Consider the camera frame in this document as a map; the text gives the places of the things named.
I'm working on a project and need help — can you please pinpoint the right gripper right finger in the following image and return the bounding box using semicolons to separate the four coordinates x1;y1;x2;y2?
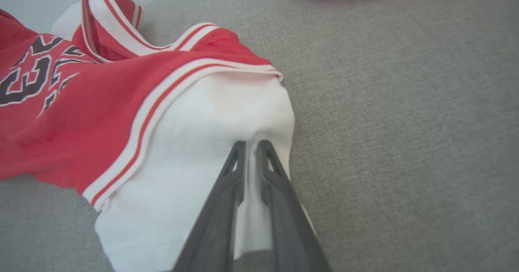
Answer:
257;139;331;272

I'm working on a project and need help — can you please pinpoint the red jersey with black lettering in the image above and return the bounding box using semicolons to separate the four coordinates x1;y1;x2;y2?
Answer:
0;0;296;272

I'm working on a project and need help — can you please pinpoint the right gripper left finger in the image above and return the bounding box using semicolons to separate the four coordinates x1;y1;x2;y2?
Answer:
172;141;247;272

